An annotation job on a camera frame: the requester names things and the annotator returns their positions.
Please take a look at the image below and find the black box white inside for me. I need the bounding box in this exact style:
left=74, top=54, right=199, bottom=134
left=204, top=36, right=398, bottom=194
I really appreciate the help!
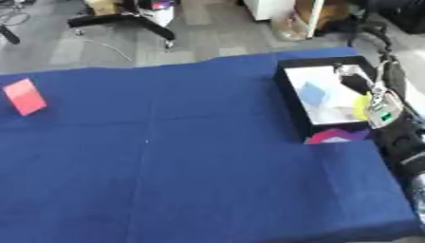
left=272, top=55, right=385, bottom=145

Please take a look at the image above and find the black office chair base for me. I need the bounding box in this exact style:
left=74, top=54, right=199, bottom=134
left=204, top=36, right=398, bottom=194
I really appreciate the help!
left=66, top=0, right=179, bottom=49

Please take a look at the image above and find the black office chair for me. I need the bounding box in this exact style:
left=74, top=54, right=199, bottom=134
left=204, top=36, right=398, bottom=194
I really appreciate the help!
left=343, top=12, right=402, bottom=62

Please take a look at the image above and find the clear plastic bag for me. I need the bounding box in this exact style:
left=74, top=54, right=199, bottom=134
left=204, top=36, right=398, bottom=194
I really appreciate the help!
left=272, top=11, right=312, bottom=43

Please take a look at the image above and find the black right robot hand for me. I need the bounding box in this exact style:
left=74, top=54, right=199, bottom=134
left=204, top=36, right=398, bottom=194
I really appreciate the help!
left=330, top=62, right=376, bottom=97

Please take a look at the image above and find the black chair leg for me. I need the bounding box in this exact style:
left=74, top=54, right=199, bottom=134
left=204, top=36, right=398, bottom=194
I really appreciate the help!
left=0, top=23, right=24, bottom=46

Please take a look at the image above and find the white floor cable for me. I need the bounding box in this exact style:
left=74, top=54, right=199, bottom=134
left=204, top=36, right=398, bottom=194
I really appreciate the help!
left=81, top=37, right=135, bottom=62

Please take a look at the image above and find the tan cardboard box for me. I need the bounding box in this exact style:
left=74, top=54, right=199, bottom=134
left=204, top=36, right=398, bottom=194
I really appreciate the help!
left=81, top=0, right=121, bottom=16

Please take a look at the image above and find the pink rectangular block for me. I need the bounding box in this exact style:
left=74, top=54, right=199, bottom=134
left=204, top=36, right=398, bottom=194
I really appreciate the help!
left=1, top=77, right=50, bottom=118

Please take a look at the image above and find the yellow block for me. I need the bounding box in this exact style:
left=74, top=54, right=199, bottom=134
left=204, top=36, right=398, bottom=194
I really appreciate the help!
left=352, top=92, right=376, bottom=122

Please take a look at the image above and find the black bag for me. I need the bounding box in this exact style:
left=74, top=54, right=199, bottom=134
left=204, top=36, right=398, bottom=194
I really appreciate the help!
left=379, top=0, right=425, bottom=35

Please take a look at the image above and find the white cabinet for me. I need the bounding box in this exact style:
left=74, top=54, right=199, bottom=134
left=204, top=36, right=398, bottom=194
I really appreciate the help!
left=240, top=0, right=327, bottom=38

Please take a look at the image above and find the light blue block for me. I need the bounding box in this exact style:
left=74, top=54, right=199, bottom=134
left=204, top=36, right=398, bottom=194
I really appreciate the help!
left=297, top=81, right=329, bottom=107

